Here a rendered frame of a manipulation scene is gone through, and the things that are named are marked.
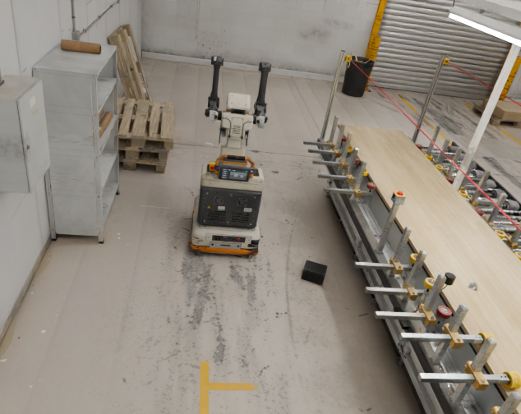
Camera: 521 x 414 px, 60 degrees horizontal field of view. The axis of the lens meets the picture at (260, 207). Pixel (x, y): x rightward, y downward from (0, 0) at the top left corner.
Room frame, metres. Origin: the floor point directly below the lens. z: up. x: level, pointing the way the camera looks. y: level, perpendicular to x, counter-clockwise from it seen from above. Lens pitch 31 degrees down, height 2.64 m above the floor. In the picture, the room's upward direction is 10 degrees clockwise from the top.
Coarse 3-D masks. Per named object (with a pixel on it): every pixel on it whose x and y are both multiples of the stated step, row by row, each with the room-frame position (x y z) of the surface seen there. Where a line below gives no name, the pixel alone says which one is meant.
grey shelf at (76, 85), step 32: (64, 64) 3.30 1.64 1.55; (96, 64) 3.43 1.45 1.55; (64, 96) 3.15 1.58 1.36; (96, 96) 3.19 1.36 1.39; (64, 128) 3.14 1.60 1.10; (96, 128) 3.19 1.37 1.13; (64, 160) 3.14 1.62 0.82; (96, 160) 3.19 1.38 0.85; (64, 192) 3.14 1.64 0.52; (96, 192) 3.19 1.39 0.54; (64, 224) 3.13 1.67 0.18; (96, 224) 3.18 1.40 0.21
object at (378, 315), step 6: (378, 312) 1.97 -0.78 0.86; (384, 312) 1.98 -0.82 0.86; (390, 312) 1.99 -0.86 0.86; (396, 312) 2.00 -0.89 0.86; (402, 312) 2.01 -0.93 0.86; (378, 318) 1.95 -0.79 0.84; (384, 318) 1.96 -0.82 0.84; (390, 318) 1.97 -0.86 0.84; (396, 318) 1.98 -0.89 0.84; (402, 318) 1.98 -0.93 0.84; (408, 318) 1.99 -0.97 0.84; (414, 318) 2.00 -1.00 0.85; (420, 318) 2.00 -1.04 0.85; (438, 318) 2.02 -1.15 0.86
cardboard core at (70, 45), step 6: (66, 42) 3.65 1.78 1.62; (72, 42) 3.66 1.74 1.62; (78, 42) 3.68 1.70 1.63; (84, 42) 3.70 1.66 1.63; (66, 48) 3.64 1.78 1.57; (72, 48) 3.65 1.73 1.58; (78, 48) 3.65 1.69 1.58; (84, 48) 3.66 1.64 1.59; (90, 48) 3.67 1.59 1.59; (96, 48) 3.68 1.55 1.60
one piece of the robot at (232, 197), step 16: (208, 176) 3.34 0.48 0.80; (256, 176) 3.48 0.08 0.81; (208, 192) 3.33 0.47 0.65; (224, 192) 3.36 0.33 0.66; (240, 192) 3.38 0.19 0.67; (256, 192) 3.42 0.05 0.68; (208, 208) 3.33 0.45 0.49; (224, 208) 3.36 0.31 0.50; (240, 208) 3.38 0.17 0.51; (256, 208) 3.41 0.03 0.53; (208, 224) 3.36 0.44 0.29; (224, 224) 3.36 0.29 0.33; (240, 224) 3.39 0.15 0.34
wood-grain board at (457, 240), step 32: (352, 128) 4.83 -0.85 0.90; (384, 160) 4.10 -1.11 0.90; (416, 160) 4.24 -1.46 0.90; (384, 192) 3.42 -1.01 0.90; (416, 192) 3.53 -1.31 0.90; (448, 192) 3.64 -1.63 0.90; (416, 224) 2.98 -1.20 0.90; (448, 224) 3.07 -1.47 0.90; (480, 224) 3.16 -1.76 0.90; (448, 256) 2.62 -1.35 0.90; (480, 256) 2.69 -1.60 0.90; (512, 256) 2.77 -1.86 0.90; (448, 288) 2.26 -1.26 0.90; (480, 288) 2.32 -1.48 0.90; (512, 288) 2.38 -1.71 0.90; (480, 320) 2.01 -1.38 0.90; (512, 320) 2.06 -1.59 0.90; (512, 352) 1.80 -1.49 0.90
